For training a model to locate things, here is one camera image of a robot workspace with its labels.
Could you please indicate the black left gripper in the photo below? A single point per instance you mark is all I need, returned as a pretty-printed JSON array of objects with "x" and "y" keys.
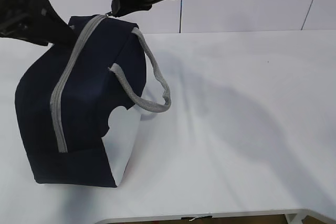
[{"x": 34, "y": 21}]

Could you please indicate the navy blue lunch bag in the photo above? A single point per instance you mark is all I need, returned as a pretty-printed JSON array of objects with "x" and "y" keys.
[{"x": 78, "y": 110}]

